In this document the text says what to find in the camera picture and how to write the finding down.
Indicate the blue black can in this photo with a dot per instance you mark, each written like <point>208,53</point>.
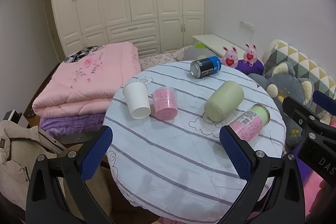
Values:
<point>205,67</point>

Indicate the right pink plush pig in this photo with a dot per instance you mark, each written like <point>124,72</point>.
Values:
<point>250,55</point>

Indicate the heart pattern bedsheet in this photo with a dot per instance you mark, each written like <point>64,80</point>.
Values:
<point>184,54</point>

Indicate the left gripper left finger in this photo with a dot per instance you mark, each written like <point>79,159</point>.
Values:
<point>46,202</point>

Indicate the left pink plush pig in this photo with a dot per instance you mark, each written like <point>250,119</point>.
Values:
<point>230,59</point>

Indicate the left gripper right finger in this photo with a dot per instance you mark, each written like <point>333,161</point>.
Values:
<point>273,192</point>

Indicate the white low table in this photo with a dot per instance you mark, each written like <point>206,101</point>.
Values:
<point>216,44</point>

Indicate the white wall socket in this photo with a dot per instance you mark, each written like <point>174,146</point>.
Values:
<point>247,26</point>

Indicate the purple cushion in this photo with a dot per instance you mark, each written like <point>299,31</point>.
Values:
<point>256,68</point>

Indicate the green ceramic cup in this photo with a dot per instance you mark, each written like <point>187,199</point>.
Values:
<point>224,101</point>

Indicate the beige jacket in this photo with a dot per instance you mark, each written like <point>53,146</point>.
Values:
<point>20,148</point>

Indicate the black white patterned cloth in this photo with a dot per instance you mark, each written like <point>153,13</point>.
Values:
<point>75,57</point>

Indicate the grey bear plush pillow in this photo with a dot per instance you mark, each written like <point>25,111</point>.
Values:
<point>281,82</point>

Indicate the white paper cup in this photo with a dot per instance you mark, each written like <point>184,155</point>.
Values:
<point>137,100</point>

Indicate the striped white tablecloth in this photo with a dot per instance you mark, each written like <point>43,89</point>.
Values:
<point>178,169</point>

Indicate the folded pink quilt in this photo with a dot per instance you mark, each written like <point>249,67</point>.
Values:
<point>88,85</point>

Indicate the folded purple quilt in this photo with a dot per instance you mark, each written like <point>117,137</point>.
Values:
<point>72,125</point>

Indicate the pink plush pig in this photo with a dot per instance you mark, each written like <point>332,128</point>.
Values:
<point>250,55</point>
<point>230,59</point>

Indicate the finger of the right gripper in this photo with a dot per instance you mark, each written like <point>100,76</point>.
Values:
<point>324,101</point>
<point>302,124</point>

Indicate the pink clear plastic cup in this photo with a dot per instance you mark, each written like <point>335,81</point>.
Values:
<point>165,103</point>

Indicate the triangle pattern cushion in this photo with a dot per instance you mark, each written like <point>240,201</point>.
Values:
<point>280,51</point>

